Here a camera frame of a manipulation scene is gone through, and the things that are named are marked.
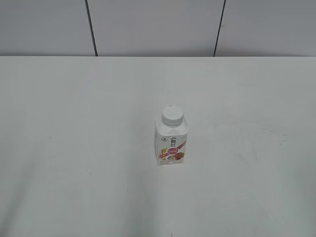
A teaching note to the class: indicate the white plastic bottle cap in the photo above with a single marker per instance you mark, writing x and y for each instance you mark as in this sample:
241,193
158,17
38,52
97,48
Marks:
172,115

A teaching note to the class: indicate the white strawberry yogurt drink bottle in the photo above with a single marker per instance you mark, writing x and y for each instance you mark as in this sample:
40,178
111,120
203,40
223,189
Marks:
170,143

